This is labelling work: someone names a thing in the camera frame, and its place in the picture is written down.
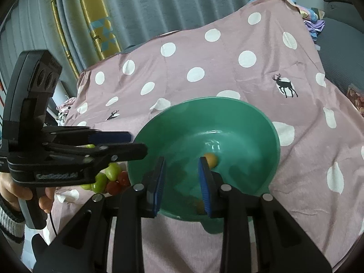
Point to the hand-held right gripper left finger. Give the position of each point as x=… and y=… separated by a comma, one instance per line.
x=157, y=187

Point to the person's left forearm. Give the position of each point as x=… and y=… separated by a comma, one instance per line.
x=10, y=224

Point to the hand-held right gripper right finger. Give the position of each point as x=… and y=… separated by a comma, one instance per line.
x=204, y=184

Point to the grey sofa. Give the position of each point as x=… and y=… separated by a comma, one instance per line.
x=341, y=51

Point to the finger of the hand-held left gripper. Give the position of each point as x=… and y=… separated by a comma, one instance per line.
x=128, y=151
x=113, y=137

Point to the pink polka dot blanket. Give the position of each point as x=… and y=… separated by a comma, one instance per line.
x=227, y=34

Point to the green plastic bowl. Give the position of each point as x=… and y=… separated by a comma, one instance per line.
x=227, y=125

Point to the red cherry tomato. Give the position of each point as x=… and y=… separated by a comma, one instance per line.
x=123, y=177
x=113, y=188

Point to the person's left hand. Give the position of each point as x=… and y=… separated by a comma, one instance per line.
x=11, y=190

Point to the red snack packet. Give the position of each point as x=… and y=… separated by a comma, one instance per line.
x=355, y=98

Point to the small orange kumquat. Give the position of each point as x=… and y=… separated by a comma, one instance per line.
x=212, y=160
x=200, y=206

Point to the yellow patterned curtain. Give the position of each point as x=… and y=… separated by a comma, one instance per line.
x=98, y=20

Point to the colourful clothes pile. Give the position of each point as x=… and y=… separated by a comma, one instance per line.
x=311, y=22

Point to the grey curtain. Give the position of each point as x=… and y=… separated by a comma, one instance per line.
x=170, y=0

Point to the floral cloth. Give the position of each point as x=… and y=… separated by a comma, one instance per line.
x=64, y=106

